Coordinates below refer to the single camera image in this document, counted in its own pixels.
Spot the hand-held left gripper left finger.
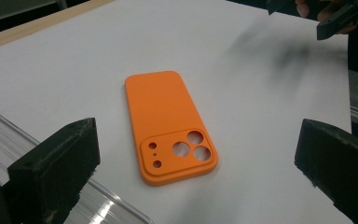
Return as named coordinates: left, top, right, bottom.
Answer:
left=7, top=117, right=102, bottom=224

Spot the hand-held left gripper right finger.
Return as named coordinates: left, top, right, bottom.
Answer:
left=294, top=118, right=358, bottom=224

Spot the orange phone case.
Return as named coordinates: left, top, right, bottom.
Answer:
left=124, top=70, right=219, bottom=187

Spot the white board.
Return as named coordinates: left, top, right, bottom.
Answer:
left=0, top=0, right=353, bottom=224

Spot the clear plastic tray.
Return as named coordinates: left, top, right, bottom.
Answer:
left=0, top=102, right=155, bottom=224

